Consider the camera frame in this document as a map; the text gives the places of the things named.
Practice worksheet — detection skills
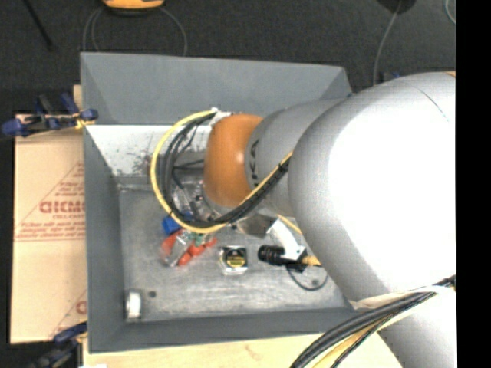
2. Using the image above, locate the grey metal bin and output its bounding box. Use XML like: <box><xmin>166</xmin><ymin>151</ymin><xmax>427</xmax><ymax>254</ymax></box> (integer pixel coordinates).
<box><xmin>79</xmin><ymin>51</ymin><xmax>358</xmax><ymax>353</ymax></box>

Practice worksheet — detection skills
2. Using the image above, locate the small white cylinder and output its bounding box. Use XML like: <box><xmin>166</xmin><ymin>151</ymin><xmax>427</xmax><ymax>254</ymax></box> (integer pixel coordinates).
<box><xmin>124</xmin><ymin>288</ymin><xmax>143</xmax><ymax>320</ymax></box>

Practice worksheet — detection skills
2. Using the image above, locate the blue block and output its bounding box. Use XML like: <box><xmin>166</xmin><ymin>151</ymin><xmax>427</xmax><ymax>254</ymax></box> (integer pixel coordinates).
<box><xmin>161</xmin><ymin>215</ymin><xmax>184</xmax><ymax>238</ymax></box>

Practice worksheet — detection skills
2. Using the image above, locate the brown cardboard board red print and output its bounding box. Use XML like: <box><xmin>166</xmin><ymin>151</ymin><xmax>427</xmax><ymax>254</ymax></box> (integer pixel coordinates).
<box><xmin>9</xmin><ymin>84</ymin><xmax>89</xmax><ymax>344</ymax></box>

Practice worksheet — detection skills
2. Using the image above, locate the black and yellow square box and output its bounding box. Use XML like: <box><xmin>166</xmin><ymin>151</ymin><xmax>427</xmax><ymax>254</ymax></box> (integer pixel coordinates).
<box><xmin>218</xmin><ymin>245</ymin><xmax>249</xmax><ymax>277</ymax></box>

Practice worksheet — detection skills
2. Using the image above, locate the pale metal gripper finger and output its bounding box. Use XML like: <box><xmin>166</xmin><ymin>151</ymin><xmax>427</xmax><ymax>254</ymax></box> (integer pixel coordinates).
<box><xmin>165</xmin><ymin>230</ymin><xmax>193</xmax><ymax>267</ymax></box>

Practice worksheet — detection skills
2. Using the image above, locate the orange toy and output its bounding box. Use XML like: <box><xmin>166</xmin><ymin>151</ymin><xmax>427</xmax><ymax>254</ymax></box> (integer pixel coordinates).
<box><xmin>160</xmin><ymin>229</ymin><xmax>218</xmax><ymax>268</ymax></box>

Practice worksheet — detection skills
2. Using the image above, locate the black cylinder on white bracket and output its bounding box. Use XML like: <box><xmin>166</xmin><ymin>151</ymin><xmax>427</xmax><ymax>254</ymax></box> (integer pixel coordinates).
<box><xmin>257</xmin><ymin>218</ymin><xmax>321</xmax><ymax>274</ymax></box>

